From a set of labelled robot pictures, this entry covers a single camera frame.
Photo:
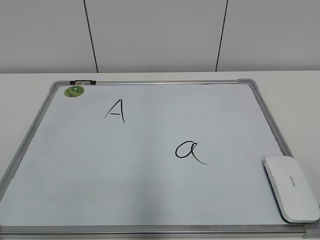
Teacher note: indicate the white whiteboard eraser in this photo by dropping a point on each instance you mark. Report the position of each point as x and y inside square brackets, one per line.
[294, 195]

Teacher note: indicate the black silver marker clip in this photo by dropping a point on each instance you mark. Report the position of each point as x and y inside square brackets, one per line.
[82, 82]

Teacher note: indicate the green round magnet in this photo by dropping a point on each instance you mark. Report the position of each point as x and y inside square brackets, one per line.
[74, 91]

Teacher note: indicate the white whiteboard with aluminium frame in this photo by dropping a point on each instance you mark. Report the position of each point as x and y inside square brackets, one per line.
[148, 160]

